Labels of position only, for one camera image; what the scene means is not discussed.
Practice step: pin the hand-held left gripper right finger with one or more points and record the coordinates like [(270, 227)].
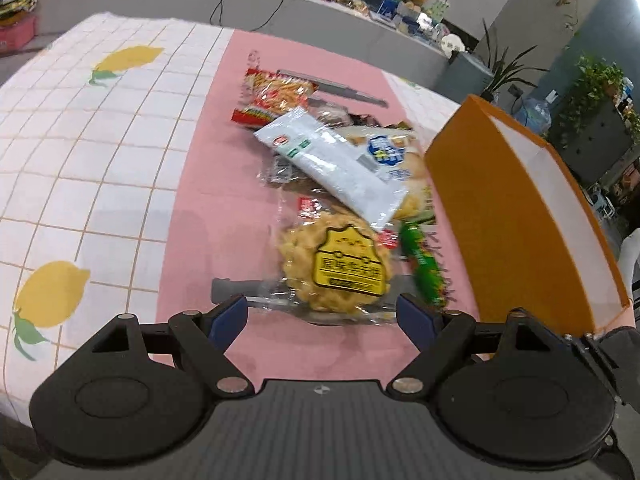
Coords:
[(415, 318)]

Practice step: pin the long leaf potted plant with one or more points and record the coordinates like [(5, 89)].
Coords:
[(500, 67)]

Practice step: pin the red shrimp stick packet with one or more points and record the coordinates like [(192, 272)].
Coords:
[(275, 95)]

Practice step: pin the pink box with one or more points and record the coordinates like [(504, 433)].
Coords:
[(17, 32)]

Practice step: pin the lemon print checked tablecloth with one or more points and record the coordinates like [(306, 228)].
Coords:
[(100, 160)]

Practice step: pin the blue water bottle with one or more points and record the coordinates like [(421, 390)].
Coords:
[(535, 112)]

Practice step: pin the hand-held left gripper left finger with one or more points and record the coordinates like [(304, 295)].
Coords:
[(227, 318)]

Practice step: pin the grey curved counter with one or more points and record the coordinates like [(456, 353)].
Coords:
[(325, 30)]

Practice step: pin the round yellow cracker packet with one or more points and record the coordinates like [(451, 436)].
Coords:
[(335, 260)]

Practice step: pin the white snack packet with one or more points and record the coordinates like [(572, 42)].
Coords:
[(330, 160)]

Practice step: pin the small dark snack packet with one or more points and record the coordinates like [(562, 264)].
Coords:
[(280, 170)]

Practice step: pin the rice cracker packet blue label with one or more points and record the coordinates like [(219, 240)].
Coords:
[(412, 170)]

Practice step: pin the green plants on dark shelf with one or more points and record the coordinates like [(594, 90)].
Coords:
[(600, 95)]

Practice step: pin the green snack packet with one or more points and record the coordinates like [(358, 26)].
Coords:
[(422, 260)]

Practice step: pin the grey bin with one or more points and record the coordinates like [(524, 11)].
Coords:
[(467, 71)]

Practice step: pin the orange cardboard box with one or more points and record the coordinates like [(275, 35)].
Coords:
[(490, 210)]

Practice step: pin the clear bun packet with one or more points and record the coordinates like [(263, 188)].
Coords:
[(332, 112)]

